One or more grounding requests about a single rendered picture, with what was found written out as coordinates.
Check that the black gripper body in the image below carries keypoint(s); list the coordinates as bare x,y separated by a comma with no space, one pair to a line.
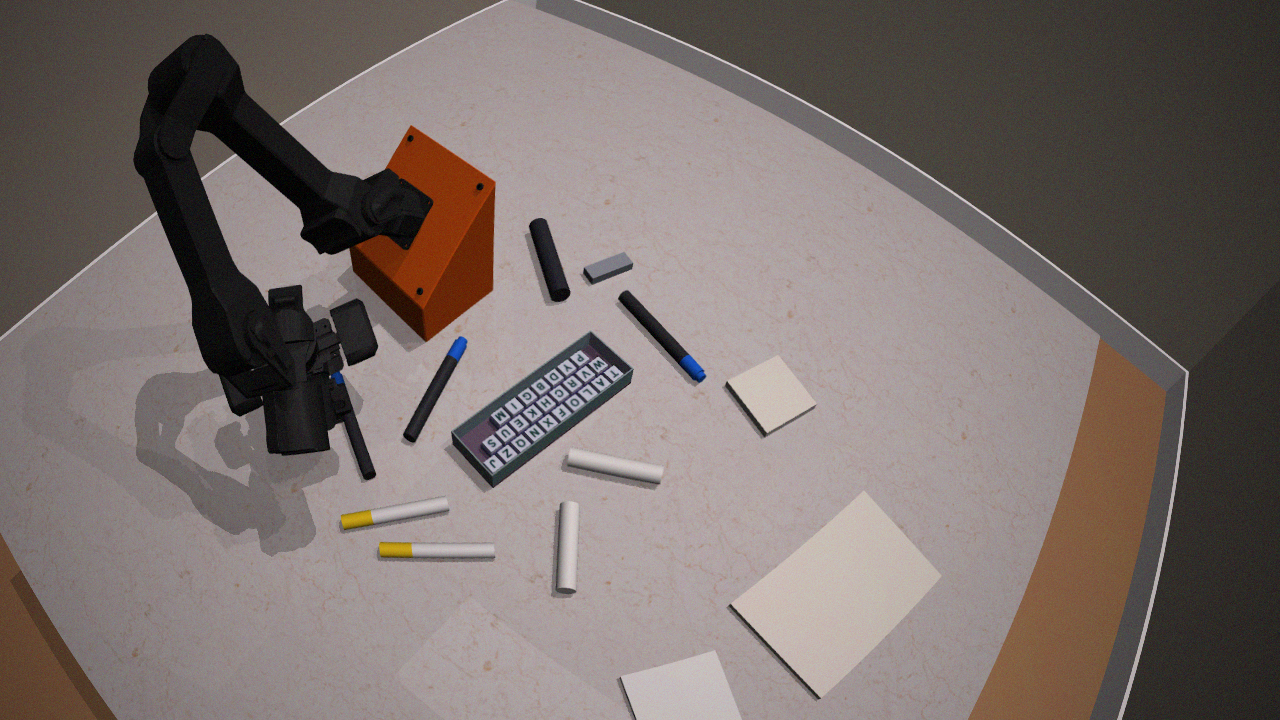
354,332

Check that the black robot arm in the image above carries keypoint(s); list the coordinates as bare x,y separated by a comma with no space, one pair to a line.
199,87

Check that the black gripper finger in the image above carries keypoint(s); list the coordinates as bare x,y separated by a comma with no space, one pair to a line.
335,364

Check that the beige rectangular card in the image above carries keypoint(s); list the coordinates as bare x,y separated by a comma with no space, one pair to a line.
825,607

